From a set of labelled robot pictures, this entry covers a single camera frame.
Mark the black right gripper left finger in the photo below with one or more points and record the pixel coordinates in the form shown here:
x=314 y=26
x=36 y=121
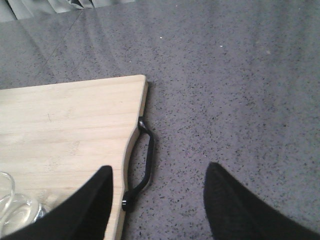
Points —
x=83 y=216

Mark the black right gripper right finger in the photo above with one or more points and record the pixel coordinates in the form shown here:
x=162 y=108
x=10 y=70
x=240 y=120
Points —
x=235 y=213

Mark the clear glass measuring beaker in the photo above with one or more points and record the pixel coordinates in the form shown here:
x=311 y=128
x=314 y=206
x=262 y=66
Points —
x=17 y=209

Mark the light wooden cutting board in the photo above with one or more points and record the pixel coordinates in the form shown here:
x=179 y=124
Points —
x=55 y=137

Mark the grey curtain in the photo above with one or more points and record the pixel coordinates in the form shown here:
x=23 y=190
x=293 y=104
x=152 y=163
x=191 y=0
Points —
x=11 y=10

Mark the black cutting board handle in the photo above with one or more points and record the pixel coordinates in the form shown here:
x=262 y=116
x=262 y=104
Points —
x=130 y=195

